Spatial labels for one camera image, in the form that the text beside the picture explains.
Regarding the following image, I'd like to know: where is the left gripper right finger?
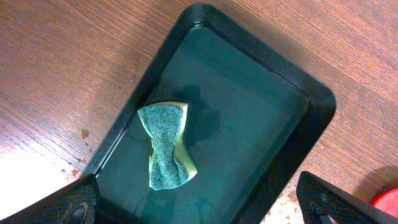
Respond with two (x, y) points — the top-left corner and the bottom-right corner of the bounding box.
(296, 171), (397, 224)

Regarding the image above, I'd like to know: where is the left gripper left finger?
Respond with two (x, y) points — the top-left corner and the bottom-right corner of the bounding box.
(1, 174), (100, 224)

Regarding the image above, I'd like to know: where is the green yellow sponge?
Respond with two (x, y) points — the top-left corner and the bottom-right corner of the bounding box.
(137, 101), (198, 190)

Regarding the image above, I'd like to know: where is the red plastic tray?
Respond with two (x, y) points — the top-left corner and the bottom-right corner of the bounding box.
(370, 188), (398, 218)

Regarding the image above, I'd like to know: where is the black rectangular basin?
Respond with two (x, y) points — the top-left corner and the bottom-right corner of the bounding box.
(85, 4), (336, 223)

